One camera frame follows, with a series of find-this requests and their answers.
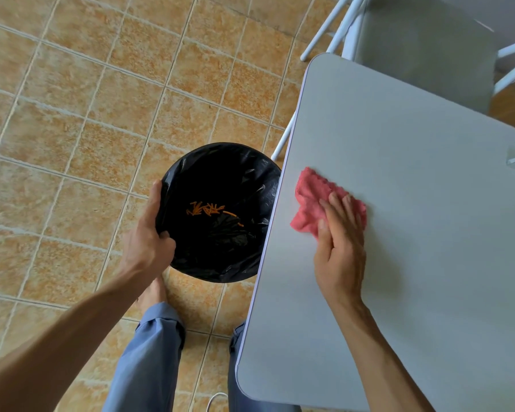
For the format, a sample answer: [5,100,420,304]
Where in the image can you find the person's bare foot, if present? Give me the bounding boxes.
[136,276,168,317]

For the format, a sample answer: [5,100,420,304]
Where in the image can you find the person's left forearm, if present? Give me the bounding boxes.
[0,266,153,412]

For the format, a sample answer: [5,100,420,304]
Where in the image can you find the person's right forearm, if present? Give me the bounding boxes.
[326,298,437,412]

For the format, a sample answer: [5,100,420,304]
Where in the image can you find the white cable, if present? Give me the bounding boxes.
[205,392,229,412]

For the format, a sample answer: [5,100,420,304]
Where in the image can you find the black bag-lined trash bin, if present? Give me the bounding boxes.
[155,142,282,284]

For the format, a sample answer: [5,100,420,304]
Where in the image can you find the white chair with grey seat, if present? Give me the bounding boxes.
[300,0,515,115]

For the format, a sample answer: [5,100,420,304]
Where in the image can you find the pile of orange carrot peels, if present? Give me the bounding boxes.
[186,201,245,228]

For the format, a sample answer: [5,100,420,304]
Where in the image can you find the white table leg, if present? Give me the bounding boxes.
[271,122,295,162]

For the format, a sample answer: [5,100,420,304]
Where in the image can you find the pink cleaning cloth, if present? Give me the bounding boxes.
[290,167,367,241]

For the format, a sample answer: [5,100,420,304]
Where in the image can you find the person's left hand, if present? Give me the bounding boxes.
[119,180,177,283]

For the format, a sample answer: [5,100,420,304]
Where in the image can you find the blue trousers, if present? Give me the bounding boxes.
[102,302,303,412]

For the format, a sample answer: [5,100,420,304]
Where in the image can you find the person's right hand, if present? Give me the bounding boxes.
[314,192,367,306]

